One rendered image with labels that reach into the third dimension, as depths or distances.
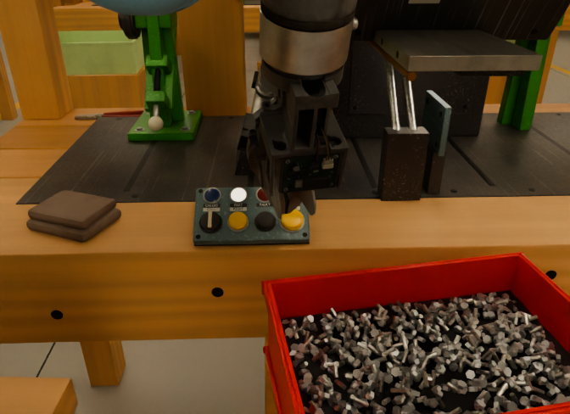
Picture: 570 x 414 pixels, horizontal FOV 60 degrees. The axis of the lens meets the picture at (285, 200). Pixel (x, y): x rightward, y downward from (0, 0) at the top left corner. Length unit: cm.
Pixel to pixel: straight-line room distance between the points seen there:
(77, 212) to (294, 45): 42
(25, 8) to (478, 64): 94
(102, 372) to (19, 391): 114
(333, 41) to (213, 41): 78
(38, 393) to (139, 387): 116
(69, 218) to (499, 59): 57
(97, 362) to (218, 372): 38
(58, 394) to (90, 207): 26
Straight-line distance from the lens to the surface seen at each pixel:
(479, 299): 63
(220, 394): 166
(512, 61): 66
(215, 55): 116
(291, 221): 63
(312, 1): 37
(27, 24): 125
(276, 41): 40
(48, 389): 58
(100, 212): 71
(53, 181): 89
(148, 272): 67
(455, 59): 64
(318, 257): 64
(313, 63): 40
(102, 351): 166
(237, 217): 63
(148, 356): 182
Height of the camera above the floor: 125
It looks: 27 degrees down
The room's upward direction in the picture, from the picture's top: straight up
